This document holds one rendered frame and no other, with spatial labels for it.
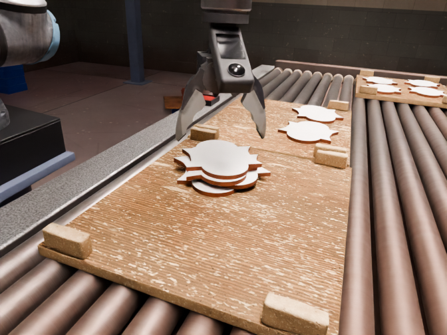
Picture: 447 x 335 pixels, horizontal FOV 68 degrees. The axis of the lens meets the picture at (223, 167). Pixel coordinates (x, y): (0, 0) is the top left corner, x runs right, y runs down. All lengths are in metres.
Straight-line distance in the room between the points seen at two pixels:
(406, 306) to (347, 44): 5.55
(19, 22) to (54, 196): 0.38
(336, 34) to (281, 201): 5.41
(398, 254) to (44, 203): 0.52
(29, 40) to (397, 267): 0.77
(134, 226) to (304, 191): 0.28
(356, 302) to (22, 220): 0.45
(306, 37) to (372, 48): 1.03
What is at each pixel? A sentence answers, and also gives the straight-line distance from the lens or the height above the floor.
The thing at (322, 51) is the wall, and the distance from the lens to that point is 5.89.
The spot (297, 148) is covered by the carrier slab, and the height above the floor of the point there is 0.94.
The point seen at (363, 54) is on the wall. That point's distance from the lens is 5.91.
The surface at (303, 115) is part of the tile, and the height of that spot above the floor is 0.94.
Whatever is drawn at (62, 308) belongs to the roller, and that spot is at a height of 0.92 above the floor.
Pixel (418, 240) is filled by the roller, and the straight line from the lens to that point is 0.57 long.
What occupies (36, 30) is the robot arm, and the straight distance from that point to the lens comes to 0.83.
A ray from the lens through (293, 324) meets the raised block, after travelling 0.34.
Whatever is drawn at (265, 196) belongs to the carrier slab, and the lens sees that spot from 0.53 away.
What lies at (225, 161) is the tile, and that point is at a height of 0.97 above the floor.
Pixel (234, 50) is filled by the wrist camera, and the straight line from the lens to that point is 0.49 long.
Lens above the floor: 1.21
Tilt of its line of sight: 26 degrees down
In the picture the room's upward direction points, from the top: 3 degrees clockwise
